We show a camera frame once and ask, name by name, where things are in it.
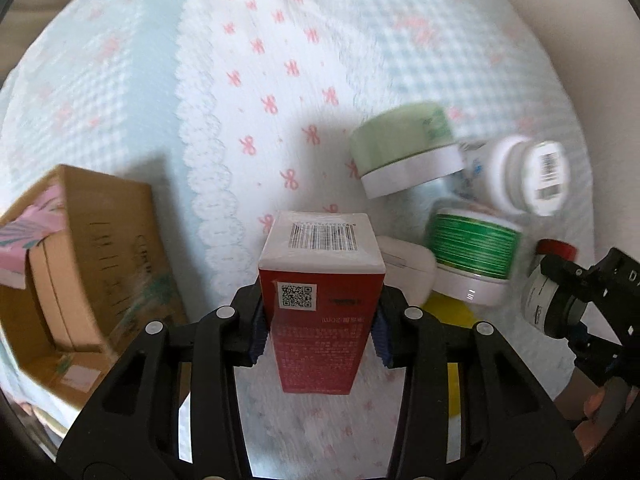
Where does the red carton box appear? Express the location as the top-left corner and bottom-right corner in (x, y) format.
(258, 211), (386, 394)

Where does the red lid silver jar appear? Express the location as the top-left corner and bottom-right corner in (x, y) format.
(521, 238), (578, 333)

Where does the yellow tape roll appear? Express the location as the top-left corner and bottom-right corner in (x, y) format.
(422, 289), (475, 463)

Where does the person's right hand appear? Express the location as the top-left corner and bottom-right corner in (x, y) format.
(554, 368), (639, 457)

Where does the blue checked bed sheet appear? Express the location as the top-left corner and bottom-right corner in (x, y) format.
(0, 0), (597, 480)

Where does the white earbuds case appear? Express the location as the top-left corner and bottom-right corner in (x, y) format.
(376, 236), (437, 307)

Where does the green label white jar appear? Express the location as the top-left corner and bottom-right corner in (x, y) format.
(425, 207), (523, 307)

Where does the light green lid jar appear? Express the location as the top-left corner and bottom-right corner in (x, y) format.
(348, 102), (464, 200)

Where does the open cardboard box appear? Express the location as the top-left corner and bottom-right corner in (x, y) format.
(1, 165), (186, 408)

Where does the white barcode bottle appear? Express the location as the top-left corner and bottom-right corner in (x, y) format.
(450, 134), (570, 217)

